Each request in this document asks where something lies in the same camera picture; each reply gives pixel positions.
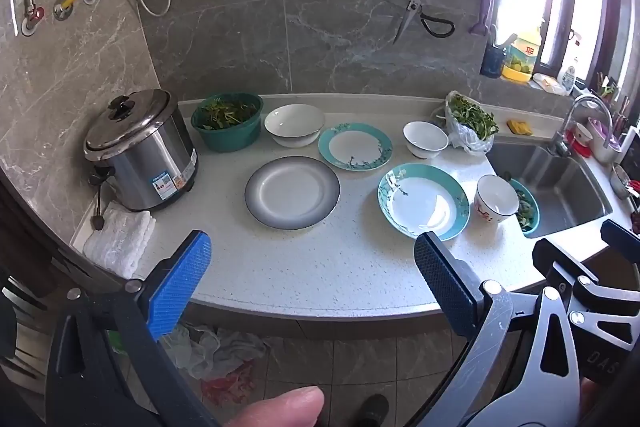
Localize flat teal floral plate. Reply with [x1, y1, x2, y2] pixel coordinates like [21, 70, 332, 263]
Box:
[318, 123, 394, 172]

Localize utensil holder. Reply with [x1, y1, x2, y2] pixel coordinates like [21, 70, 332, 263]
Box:
[587, 117, 627, 165]

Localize red plastic bag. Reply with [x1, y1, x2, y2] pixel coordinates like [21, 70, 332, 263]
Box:
[200, 359, 258, 410]

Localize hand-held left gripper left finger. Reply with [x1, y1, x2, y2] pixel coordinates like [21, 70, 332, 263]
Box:
[45, 230, 221, 427]

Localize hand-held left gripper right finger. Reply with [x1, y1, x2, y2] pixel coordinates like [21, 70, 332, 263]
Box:
[414, 232, 583, 427]

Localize white bowl with red print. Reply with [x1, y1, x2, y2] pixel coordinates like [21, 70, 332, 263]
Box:
[475, 175, 520, 224]

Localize large white bowl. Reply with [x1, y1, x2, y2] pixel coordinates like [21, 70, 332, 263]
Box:
[264, 104, 326, 147]

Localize small plain white bowl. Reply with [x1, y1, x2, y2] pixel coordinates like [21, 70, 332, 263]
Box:
[403, 121, 450, 160]

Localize white folded towel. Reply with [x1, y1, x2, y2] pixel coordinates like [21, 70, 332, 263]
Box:
[82, 201, 157, 280]

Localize stainless steel rice cooker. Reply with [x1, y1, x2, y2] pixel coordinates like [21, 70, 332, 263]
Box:
[83, 89, 199, 212]

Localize deep teal floral plate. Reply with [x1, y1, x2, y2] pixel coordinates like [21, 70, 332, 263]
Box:
[377, 163, 470, 242]

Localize leafy greens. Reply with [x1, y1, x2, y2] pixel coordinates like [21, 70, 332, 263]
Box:
[196, 96, 260, 130]

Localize black shoe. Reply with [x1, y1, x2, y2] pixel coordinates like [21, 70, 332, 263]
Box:
[356, 394, 391, 427]

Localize stainless steel sink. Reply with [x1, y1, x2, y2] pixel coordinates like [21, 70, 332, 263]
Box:
[484, 142, 614, 239]

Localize grey rimmed white plate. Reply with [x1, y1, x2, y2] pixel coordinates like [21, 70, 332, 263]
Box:
[244, 155, 341, 230]

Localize black kitchen scissors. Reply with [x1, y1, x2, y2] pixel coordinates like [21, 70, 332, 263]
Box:
[392, 0, 456, 46]

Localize yellow oil bottle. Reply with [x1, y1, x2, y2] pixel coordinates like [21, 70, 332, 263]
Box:
[501, 24, 544, 84]

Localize chrome faucet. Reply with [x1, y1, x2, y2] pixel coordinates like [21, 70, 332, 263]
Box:
[547, 94, 614, 158]

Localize green plastic basin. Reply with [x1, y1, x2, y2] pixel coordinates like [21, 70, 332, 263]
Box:
[191, 93, 264, 153]

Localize white packet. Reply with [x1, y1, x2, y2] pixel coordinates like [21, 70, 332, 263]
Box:
[531, 73, 568, 96]

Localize purple kitchen utensil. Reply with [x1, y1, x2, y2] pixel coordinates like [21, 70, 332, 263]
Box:
[468, 0, 499, 36]

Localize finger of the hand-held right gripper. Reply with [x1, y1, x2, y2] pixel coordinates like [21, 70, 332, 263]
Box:
[532, 239, 640, 350]
[600, 219, 640, 258]

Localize dish soap bottle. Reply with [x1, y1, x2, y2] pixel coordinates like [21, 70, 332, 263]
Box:
[560, 57, 582, 94]

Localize plastic bag of greens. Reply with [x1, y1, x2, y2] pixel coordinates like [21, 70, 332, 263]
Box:
[436, 90, 500, 156]

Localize crumpled grey cloth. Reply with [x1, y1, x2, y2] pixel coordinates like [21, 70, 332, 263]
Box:
[162, 323, 273, 380]

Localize person's left hand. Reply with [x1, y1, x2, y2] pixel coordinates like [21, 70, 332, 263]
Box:
[235, 386, 326, 427]

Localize blue cup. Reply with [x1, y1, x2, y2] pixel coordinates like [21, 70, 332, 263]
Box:
[480, 43, 507, 78]

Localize teal vegetable basin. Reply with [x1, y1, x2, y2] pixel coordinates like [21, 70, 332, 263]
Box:
[505, 177, 541, 234]

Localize black cooker power cord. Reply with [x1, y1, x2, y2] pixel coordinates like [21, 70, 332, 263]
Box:
[90, 169, 112, 233]

